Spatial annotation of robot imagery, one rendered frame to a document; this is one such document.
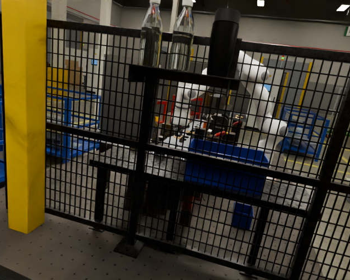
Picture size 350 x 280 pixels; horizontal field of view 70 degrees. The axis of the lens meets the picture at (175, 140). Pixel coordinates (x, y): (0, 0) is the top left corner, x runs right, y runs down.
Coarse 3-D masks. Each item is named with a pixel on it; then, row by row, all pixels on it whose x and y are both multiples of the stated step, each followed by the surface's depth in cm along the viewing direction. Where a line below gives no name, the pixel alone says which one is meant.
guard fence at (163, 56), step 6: (162, 54) 691; (168, 54) 734; (162, 60) 699; (168, 60) 743; (162, 66) 708; (168, 84) 787; (174, 84) 843; (168, 90) 795; (174, 90) 856; (156, 108) 733; (162, 108) 781; (168, 108) 836; (156, 114) 743
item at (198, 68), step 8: (192, 64) 926; (200, 64) 917; (192, 72) 932; (200, 72) 923; (216, 88) 916; (240, 88) 890; (200, 96) 941; (232, 96) 903; (248, 96) 886; (280, 96) 854; (232, 104) 909; (240, 104) 901; (248, 104) 892; (280, 104) 856; (208, 112) 943
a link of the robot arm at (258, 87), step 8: (240, 72) 158; (248, 80) 151; (248, 88) 158; (256, 88) 156; (264, 88) 156; (256, 96) 156; (264, 96) 154; (256, 104) 160; (264, 104) 157; (256, 120) 172; (264, 120) 168
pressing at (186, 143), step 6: (198, 126) 224; (186, 132) 193; (168, 138) 167; (174, 138) 169; (186, 138) 174; (192, 138) 178; (180, 144) 156; (186, 144) 158; (186, 150) 147; (168, 156) 132
